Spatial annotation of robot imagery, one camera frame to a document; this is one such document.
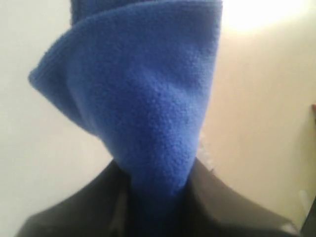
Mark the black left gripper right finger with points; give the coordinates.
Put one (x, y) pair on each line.
(213, 209)

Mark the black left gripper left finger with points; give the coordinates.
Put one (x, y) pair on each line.
(100, 209)

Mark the blue fleece cloth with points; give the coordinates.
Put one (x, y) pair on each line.
(137, 74)

